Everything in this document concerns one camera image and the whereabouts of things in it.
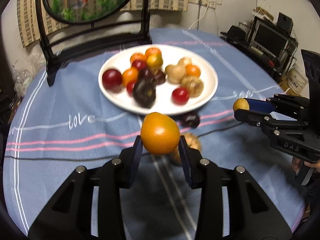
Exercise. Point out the orange fruit near finger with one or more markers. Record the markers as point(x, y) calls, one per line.
point(192, 70)

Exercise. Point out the wall power strip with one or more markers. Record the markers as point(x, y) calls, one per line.
point(207, 3)

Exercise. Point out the white oval plate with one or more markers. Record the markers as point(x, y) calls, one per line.
point(163, 103)

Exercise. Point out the tan fruit behind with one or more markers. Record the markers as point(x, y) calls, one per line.
point(177, 74)

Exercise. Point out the dark red plum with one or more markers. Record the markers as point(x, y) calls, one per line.
point(190, 119)

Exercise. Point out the large red plum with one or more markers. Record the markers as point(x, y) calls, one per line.
point(112, 80)

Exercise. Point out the dark purple mangosteen left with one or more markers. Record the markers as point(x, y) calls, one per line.
point(145, 73)

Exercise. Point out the small olive yellow fruit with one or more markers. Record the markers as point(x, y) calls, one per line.
point(240, 103)

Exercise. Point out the pale yellow longan fruit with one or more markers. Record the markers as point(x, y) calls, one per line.
point(184, 61)

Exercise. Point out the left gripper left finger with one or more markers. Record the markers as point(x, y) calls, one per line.
point(87, 204)

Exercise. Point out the beige checked curtain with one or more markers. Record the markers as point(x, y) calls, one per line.
point(100, 2)

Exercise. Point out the round goldfish screen ornament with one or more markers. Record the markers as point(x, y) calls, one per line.
point(55, 61)

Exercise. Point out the green-orange citrus fruit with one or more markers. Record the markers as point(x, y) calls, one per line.
point(155, 61)

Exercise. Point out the black metal shelf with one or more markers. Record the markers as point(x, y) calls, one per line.
point(240, 37)

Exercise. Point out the black speaker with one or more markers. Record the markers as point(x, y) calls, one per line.
point(285, 23)

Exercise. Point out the dark purple mangosteen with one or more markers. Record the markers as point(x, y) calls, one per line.
point(145, 73)
point(144, 92)

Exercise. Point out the small orange tangerine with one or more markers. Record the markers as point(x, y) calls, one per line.
point(129, 75)

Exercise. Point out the computer monitor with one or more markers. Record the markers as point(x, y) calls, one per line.
point(268, 40)

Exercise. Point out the large orange tangerine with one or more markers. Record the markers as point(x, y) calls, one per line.
point(153, 51)

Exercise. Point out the yellow-orange citrus fruit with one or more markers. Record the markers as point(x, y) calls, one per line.
point(159, 134)

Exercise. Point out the small red plum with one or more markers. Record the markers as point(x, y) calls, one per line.
point(130, 87)

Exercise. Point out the red plum right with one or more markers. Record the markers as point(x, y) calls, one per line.
point(180, 96)

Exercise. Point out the person's right hand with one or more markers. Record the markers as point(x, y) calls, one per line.
point(296, 162)

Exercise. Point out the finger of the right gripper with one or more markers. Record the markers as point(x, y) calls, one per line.
point(262, 119)
point(260, 106)

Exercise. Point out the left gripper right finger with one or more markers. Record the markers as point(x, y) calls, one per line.
point(232, 205)

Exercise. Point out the white plastic bucket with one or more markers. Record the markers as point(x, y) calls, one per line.
point(295, 81)

